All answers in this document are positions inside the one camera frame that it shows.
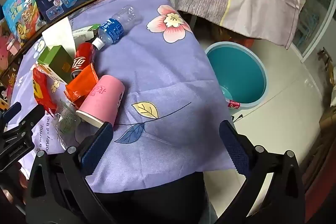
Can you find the pink paper cup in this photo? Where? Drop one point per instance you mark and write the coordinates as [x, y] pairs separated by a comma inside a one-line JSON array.
[[102, 98]]

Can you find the green cardboard box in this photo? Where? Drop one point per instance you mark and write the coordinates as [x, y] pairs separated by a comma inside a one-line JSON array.
[[56, 59]]

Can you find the person's black clothing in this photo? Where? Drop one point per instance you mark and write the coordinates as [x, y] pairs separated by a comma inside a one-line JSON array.
[[147, 203]]

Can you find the colourful cartoon box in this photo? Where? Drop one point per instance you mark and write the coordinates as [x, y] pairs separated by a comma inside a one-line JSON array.
[[21, 14]]

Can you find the glass sliding door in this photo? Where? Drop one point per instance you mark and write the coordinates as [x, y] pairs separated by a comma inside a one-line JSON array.
[[315, 16]]

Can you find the red plastic packet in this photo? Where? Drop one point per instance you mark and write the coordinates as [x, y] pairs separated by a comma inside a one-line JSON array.
[[40, 90]]

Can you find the teal trash bin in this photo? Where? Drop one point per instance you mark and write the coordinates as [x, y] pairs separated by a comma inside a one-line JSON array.
[[236, 69]]

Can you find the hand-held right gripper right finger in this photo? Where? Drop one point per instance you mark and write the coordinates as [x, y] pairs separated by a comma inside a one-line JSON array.
[[235, 150]]

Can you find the brown wooden furniture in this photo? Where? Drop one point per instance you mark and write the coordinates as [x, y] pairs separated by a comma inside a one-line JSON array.
[[326, 64]]

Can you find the red patterned box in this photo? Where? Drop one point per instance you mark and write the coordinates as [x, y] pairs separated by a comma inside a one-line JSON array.
[[246, 42]]

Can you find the clear water bottle blue label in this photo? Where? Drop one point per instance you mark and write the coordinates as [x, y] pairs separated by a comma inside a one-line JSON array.
[[113, 29]]

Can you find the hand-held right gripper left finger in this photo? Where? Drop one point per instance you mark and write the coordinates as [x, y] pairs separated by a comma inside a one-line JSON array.
[[95, 150]]

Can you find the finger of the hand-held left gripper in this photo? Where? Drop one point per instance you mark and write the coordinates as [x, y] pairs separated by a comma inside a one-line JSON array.
[[12, 109], [31, 117]]

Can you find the white paper sheet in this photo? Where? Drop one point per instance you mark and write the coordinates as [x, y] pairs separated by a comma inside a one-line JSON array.
[[59, 35]]

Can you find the purple floral tablecloth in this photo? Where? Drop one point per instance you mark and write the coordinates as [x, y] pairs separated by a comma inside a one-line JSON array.
[[157, 69]]

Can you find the pink toy box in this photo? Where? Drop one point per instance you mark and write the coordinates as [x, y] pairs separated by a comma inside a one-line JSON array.
[[10, 48]]

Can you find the red soda can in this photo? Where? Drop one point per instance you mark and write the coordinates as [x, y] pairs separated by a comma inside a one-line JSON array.
[[81, 60]]

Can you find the orange foil wrapper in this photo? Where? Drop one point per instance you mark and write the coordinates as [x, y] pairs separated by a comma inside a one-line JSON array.
[[81, 82]]

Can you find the clear green-print plastic packaging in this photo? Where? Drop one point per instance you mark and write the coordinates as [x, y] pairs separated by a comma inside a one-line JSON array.
[[64, 119]]

